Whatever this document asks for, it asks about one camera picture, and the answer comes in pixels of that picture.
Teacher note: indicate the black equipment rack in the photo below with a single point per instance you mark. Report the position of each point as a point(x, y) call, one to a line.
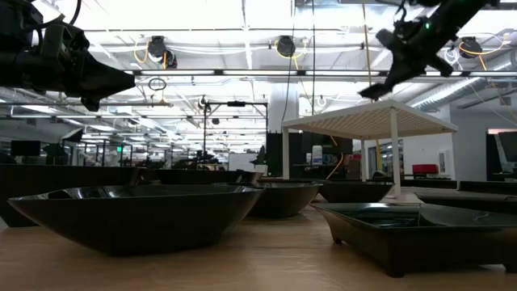
point(278, 153)

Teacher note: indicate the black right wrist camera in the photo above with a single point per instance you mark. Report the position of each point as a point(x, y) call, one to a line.
point(406, 28)

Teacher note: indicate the white board panel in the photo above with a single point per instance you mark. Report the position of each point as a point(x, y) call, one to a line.
point(241, 161)

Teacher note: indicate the small plant in white pot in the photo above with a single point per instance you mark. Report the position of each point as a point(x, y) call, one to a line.
point(260, 159)

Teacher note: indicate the white labelled jug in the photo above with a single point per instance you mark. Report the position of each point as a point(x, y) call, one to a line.
point(317, 155)

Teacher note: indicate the white perforated metal shelf rack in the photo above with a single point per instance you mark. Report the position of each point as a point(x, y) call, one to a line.
point(363, 121)

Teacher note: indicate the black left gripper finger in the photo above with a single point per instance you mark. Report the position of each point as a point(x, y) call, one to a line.
point(105, 89)
point(101, 72)

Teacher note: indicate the red tool cart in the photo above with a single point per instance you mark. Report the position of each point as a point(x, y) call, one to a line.
point(424, 168)

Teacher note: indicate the black computer monitor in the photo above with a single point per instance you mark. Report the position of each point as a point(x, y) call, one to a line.
point(25, 148)

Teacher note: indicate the black gantry frame rig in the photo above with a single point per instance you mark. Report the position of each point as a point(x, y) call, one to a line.
point(236, 104)

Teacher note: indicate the black leaf-shaped mini plate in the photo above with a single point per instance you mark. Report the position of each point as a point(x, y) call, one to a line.
point(291, 202)
point(355, 193)
point(137, 222)

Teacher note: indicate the dark standing display panel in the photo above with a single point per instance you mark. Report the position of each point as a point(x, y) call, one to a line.
point(507, 153)

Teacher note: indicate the black square footed mini plate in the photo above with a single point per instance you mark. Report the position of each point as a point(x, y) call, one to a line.
point(420, 242)
point(468, 202)

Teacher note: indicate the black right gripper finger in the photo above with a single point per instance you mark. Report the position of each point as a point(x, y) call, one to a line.
point(381, 85)
point(392, 87)

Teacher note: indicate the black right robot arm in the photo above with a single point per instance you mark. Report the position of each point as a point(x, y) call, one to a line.
point(464, 12)

